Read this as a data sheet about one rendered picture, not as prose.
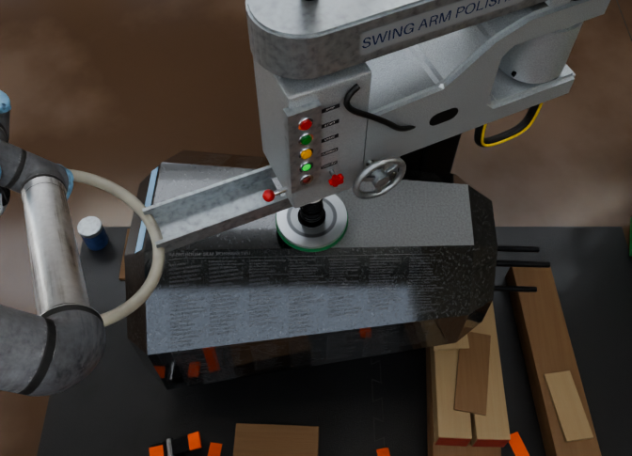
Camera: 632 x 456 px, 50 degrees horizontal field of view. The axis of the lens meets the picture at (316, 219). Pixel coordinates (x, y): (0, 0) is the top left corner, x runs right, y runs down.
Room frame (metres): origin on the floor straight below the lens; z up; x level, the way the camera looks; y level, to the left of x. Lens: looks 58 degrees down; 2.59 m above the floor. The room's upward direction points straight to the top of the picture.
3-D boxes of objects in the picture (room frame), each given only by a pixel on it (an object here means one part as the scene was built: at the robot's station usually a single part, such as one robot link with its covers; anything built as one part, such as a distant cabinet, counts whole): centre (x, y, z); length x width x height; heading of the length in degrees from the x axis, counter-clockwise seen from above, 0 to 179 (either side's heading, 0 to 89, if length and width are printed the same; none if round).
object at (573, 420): (0.75, -0.92, 0.13); 0.25 x 0.10 x 0.01; 8
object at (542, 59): (1.37, -0.59, 1.34); 0.19 x 0.19 x 0.20
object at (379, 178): (1.04, -0.15, 1.20); 0.15 x 0.10 x 0.15; 115
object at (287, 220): (1.10, 0.01, 0.87); 0.21 x 0.21 x 0.01
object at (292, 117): (0.97, 0.03, 1.37); 0.08 x 0.03 x 0.28; 115
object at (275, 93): (1.13, -0.06, 1.32); 0.36 x 0.22 x 0.45; 115
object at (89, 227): (1.52, 0.96, 0.08); 0.10 x 0.10 x 0.13
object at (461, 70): (1.25, -0.35, 1.30); 0.74 x 0.23 x 0.49; 115
